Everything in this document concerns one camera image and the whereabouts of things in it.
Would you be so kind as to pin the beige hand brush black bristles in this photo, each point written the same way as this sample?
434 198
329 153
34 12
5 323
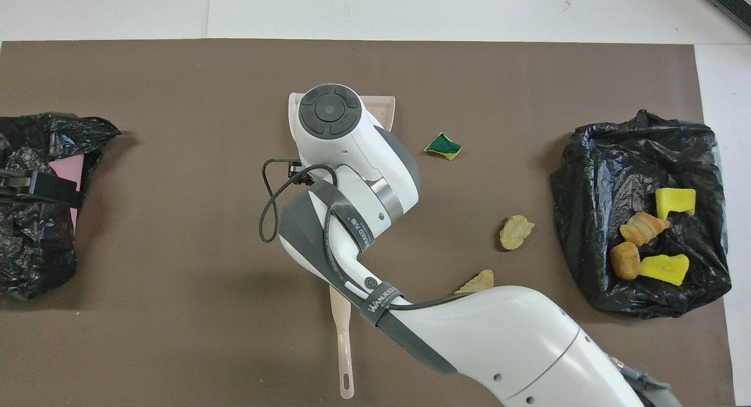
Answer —
344 336

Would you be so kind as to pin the beige plastic dustpan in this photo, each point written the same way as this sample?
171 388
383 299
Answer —
381 111

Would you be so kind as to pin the green and yellow sponge piece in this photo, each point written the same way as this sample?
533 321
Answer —
443 146

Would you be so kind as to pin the blocky tan food piece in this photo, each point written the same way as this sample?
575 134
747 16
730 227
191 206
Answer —
480 282

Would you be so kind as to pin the oval ridged tan food piece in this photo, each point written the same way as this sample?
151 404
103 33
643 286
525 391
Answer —
516 232

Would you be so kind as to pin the brown bread nugget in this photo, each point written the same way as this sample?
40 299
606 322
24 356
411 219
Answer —
625 260

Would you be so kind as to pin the orange striped bread piece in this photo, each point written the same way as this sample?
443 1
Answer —
644 228

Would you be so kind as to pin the irregular yellow sponge piece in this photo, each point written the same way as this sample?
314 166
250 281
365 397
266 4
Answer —
664 269

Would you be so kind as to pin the notched yellow sponge piece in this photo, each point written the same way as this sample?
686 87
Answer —
676 202

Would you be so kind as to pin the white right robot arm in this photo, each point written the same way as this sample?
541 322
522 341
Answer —
499 348

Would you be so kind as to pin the pink bin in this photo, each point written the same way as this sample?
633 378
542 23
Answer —
67 168

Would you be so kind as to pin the black bag over pink bin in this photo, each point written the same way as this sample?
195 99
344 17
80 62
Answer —
35 248

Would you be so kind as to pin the black trash bag bin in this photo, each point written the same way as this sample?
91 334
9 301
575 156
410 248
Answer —
592 219

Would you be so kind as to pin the brown table mat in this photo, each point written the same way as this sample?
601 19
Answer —
176 102

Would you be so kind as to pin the dark ribbed panel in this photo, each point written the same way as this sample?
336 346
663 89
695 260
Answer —
730 5

